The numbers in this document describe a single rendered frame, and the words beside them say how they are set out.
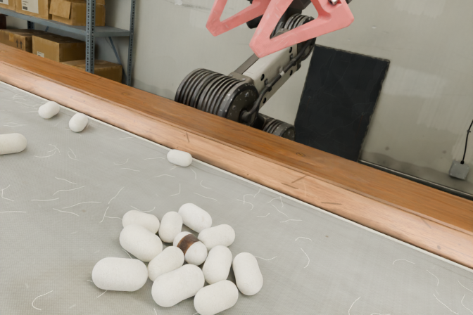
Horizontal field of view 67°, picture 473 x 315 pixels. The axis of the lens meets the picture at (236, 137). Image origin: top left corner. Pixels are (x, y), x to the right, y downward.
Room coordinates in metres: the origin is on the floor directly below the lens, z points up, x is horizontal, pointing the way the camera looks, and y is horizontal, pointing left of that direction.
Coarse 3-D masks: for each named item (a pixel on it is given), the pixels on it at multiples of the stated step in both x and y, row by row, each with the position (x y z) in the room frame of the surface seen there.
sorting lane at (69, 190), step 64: (0, 128) 0.40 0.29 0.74; (64, 128) 0.44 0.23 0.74; (0, 192) 0.27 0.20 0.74; (64, 192) 0.29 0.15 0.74; (128, 192) 0.31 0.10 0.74; (192, 192) 0.33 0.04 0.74; (256, 192) 0.36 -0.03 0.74; (0, 256) 0.20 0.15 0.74; (64, 256) 0.21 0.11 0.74; (128, 256) 0.22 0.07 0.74; (256, 256) 0.25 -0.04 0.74; (320, 256) 0.27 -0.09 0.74; (384, 256) 0.28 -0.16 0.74
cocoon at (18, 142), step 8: (0, 136) 0.34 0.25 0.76; (8, 136) 0.34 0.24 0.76; (16, 136) 0.35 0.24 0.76; (24, 136) 0.36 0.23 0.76; (0, 144) 0.33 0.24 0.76; (8, 144) 0.34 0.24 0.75; (16, 144) 0.34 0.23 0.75; (24, 144) 0.35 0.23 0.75; (0, 152) 0.33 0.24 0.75; (8, 152) 0.34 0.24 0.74; (16, 152) 0.35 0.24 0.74
